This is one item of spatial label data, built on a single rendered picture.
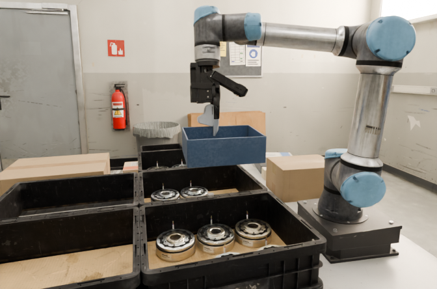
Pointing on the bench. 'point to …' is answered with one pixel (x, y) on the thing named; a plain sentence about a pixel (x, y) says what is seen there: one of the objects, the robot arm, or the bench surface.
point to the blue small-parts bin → (223, 146)
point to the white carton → (275, 155)
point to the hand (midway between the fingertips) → (216, 131)
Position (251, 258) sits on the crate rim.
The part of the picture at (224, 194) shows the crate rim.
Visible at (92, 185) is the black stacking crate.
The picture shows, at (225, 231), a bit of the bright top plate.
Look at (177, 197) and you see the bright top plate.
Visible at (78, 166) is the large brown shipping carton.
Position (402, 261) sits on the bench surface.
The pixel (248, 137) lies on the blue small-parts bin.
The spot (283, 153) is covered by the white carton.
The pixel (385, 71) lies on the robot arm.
